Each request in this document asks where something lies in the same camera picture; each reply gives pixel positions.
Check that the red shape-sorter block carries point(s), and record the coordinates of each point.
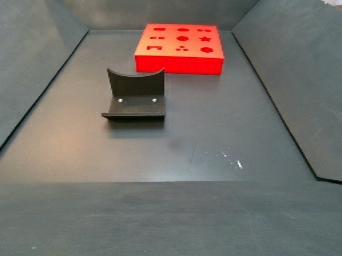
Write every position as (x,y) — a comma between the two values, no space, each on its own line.
(180,48)

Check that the black curved holder stand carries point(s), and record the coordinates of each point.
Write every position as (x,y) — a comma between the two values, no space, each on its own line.
(137,96)

